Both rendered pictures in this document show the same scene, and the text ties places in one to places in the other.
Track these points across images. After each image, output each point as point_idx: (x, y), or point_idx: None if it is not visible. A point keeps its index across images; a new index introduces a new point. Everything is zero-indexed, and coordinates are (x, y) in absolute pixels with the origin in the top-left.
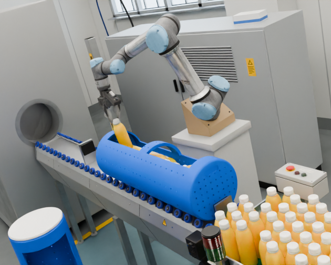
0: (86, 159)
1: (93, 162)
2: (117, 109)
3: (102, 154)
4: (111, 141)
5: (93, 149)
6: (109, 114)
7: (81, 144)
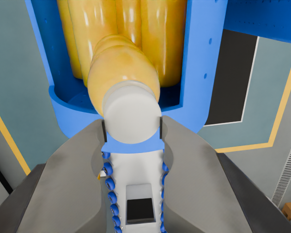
0: (147, 192)
1: (137, 184)
2: (60, 188)
3: (215, 74)
4: (189, 62)
5: (130, 202)
6: (194, 162)
7: (151, 221)
